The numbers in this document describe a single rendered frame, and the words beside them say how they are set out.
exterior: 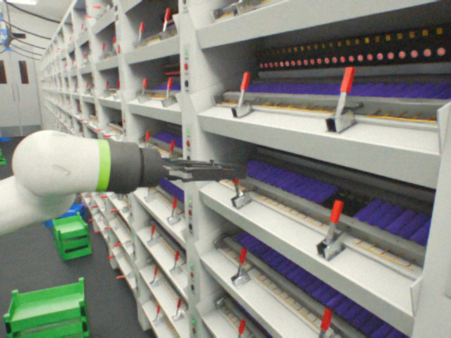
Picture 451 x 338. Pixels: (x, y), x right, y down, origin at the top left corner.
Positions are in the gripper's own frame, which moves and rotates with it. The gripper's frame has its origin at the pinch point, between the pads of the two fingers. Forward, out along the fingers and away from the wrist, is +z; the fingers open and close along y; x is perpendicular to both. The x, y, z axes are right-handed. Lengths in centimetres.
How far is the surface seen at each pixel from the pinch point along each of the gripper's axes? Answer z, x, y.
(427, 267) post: 0.9, -2.0, 43.1
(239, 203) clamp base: 3.2, -7.1, 1.0
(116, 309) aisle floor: 9, -104, -113
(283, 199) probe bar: 7.8, -3.6, 9.7
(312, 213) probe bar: 7.9, -3.8, 18.0
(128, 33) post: -3, 39, -88
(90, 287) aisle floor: 0, -105, -143
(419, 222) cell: 13.8, -0.2, 34.4
